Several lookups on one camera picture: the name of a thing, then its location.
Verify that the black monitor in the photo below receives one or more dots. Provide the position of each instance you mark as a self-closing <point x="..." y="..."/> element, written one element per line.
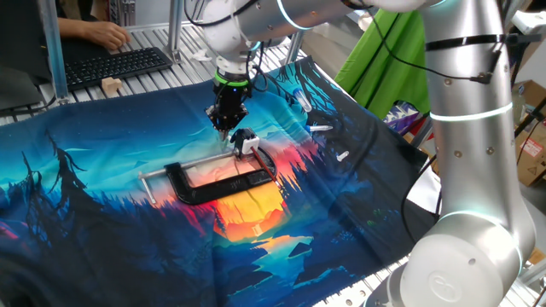
<point x="21" y="38"/>

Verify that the person's hand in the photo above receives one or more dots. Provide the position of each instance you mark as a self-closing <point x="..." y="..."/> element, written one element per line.
<point x="108" y="36"/>

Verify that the black keyboard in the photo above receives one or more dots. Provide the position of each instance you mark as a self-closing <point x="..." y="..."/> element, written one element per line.
<point x="115" y="66"/>

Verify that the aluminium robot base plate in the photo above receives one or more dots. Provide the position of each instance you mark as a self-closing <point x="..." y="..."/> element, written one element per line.
<point x="356" y="297"/>

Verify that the black C-clamp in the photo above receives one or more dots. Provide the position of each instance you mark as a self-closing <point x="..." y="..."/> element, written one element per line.
<point x="213" y="192"/>

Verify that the red pencil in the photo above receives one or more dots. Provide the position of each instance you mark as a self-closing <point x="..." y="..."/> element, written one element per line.
<point x="264" y="166"/>

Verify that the white camera device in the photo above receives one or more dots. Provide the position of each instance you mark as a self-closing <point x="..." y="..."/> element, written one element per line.
<point x="529" y="23"/>

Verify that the black tripod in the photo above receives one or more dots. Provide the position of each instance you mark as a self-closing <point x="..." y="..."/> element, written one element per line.
<point x="531" y="117"/>

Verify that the green cloth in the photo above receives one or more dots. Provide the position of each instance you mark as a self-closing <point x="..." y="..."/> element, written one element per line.
<point x="375" y="72"/>

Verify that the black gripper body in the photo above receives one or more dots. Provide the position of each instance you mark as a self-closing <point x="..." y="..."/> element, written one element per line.
<point x="230" y="96"/>

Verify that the black white pencil sharpener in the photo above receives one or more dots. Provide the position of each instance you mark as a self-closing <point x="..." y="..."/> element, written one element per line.
<point x="245" y="143"/>

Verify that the small white tube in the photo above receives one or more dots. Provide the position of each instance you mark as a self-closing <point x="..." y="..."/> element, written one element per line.
<point x="342" y="156"/>

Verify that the person's brown-shirted torso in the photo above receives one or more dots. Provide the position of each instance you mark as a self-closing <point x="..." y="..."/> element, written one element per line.
<point x="77" y="6"/>

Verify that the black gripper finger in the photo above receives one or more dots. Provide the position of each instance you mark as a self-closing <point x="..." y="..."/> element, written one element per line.
<point x="236" y="119"/>
<point x="215" y="119"/>

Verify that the cardboard box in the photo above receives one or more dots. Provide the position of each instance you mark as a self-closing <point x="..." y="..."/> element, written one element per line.
<point x="531" y="149"/>

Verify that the small wooden block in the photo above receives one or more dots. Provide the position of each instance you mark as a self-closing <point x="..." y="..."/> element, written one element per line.
<point x="112" y="84"/>

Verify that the person's forearm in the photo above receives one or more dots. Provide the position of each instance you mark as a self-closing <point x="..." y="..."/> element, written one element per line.
<point x="72" y="27"/>

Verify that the white crumpled tissue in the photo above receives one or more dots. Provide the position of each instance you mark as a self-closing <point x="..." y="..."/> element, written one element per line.
<point x="200" y="54"/>

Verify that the aluminium frame post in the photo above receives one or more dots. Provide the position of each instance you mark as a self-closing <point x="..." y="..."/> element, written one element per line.
<point x="175" y="25"/>
<point x="294" y="47"/>
<point x="54" y="51"/>

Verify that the conical blue-capped tube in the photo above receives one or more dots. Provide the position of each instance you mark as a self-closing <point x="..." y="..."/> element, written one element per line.
<point x="320" y="128"/>

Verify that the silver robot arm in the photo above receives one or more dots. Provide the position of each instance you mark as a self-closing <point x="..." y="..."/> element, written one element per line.
<point x="465" y="149"/>

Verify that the landscape print cloth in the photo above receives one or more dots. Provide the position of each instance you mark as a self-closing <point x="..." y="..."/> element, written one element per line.
<point x="106" y="149"/>

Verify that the purple patterned cloth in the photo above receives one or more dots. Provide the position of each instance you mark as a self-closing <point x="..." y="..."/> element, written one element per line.
<point x="401" y="117"/>

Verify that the large clear blue-capped tube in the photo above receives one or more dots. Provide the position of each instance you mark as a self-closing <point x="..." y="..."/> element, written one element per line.
<point x="302" y="100"/>

